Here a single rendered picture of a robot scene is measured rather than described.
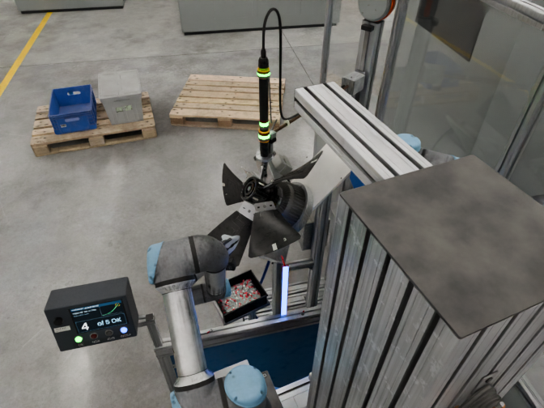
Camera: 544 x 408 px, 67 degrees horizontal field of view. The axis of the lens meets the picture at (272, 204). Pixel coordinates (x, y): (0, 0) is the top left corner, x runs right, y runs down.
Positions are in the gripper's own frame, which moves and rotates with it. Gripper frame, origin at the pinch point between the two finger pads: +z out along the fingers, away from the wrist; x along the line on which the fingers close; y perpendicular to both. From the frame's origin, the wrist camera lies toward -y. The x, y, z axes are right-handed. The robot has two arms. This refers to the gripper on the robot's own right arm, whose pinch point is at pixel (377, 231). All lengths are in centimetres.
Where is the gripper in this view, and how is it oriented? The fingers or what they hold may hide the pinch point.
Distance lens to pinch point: 133.7
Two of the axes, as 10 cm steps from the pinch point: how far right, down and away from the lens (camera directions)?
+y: 2.4, 6.5, -7.2
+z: -0.1, 7.4, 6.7
